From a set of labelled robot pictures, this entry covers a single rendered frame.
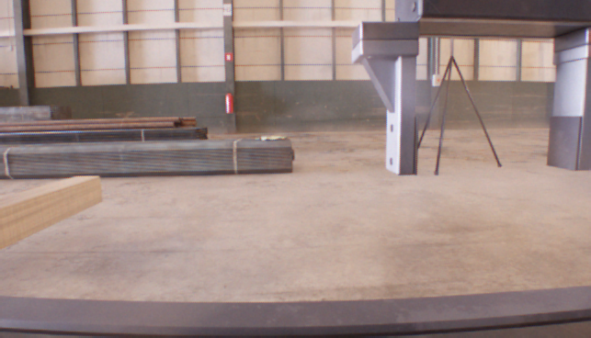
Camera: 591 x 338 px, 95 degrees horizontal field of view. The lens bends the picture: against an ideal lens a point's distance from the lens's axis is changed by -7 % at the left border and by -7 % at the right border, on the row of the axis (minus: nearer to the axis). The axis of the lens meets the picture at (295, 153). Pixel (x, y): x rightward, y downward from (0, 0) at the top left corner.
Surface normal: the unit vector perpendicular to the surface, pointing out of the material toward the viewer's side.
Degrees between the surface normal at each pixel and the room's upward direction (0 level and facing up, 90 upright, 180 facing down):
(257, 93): 90
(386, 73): 90
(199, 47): 90
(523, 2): 90
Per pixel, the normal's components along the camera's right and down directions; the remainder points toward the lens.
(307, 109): 0.05, 0.11
